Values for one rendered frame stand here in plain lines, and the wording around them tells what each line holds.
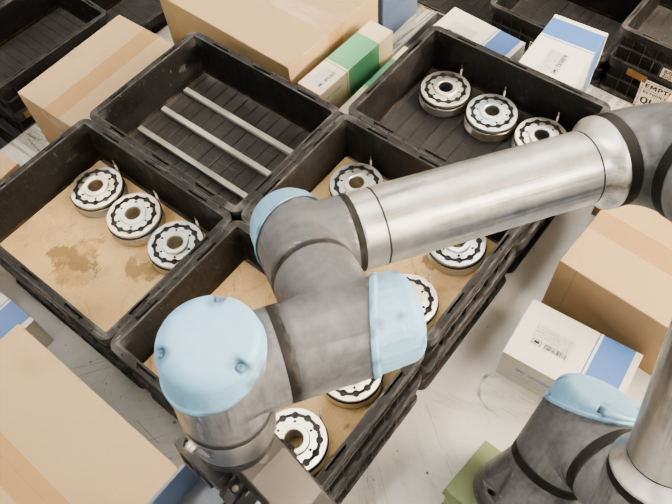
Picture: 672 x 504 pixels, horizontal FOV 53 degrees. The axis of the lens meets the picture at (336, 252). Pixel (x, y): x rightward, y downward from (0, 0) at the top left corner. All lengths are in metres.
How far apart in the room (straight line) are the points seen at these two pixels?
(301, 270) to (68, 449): 0.65
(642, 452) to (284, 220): 0.48
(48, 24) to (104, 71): 0.84
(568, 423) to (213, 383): 0.60
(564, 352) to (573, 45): 0.66
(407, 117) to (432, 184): 0.82
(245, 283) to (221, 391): 0.78
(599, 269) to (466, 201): 0.64
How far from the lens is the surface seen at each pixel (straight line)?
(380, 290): 0.50
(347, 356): 0.48
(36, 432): 1.13
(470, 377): 1.27
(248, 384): 0.46
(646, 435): 0.83
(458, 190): 0.62
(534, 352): 1.21
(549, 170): 0.66
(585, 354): 1.23
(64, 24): 2.40
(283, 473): 0.62
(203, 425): 0.50
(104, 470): 1.07
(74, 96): 1.57
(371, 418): 0.99
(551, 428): 0.97
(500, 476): 1.04
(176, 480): 0.80
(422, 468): 1.21
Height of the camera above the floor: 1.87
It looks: 58 degrees down
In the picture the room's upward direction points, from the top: 6 degrees counter-clockwise
